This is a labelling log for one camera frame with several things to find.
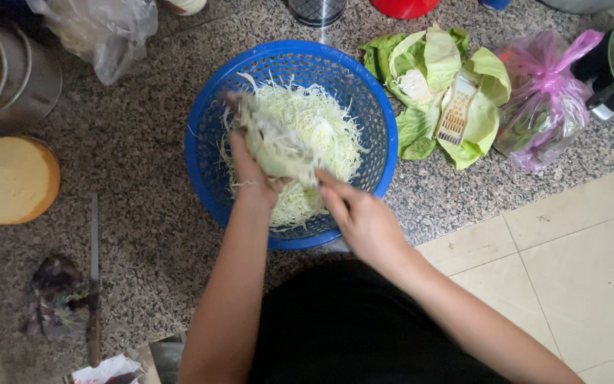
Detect white paper bag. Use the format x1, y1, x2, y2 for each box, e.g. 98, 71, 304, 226
71, 354, 146, 384

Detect round container of yellow flour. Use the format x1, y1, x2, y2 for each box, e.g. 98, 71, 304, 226
0, 136, 61, 226

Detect person's black clothing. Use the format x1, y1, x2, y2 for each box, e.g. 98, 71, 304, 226
247, 258, 511, 384

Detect black mesh cup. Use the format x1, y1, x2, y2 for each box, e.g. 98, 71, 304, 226
287, 0, 347, 28

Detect pale green cabbage piece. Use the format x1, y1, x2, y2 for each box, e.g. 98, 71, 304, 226
224, 92, 325, 188

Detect steel container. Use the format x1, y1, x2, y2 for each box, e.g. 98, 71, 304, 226
0, 7, 64, 124

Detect white plastic slicer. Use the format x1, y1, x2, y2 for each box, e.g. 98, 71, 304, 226
436, 75, 481, 146

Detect pink plastic bag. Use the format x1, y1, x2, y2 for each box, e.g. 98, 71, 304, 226
494, 29, 605, 172

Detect person's left hand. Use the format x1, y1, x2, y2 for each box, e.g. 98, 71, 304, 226
228, 129, 290, 212

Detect heap of shredded cabbage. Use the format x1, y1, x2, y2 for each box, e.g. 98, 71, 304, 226
219, 72, 370, 231

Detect purple crumpled scraps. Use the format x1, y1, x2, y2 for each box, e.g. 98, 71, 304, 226
26, 254, 92, 343

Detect blue plastic colander basket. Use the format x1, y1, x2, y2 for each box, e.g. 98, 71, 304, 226
184, 39, 399, 251

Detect wooden handled long knife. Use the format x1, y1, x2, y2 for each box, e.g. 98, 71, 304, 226
85, 193, 103, 369

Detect white cup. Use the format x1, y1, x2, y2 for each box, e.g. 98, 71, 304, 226
162, 0, 208, 17

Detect clear plastic bag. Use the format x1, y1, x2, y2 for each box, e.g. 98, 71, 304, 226
26, 0, 159, 86

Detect red bowl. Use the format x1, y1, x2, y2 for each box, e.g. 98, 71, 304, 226
370, 0, 440, 20

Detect heap of green cabbage leaves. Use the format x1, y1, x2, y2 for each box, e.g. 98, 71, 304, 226
359, 22, 512, 170

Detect person's right hand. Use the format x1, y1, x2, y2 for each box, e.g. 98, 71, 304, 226
315, 170, 412, 273

